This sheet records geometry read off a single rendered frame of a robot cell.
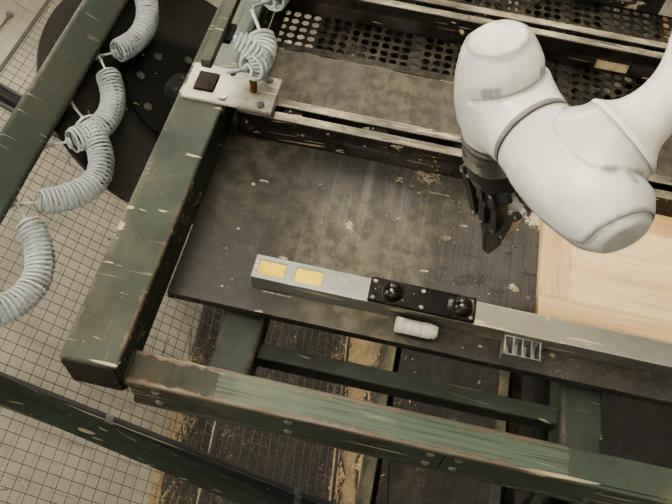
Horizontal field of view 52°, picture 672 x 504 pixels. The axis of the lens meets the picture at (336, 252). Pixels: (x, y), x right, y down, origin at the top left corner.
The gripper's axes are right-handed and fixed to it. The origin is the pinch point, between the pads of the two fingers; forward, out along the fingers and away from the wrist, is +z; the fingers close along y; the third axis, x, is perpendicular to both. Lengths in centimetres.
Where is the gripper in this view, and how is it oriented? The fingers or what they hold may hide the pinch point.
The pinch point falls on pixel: (492, 235)
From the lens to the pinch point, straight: 113.7
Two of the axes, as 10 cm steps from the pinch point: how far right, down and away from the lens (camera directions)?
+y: 5.7, 6.5, -5.0
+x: 8.0, -5.7, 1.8
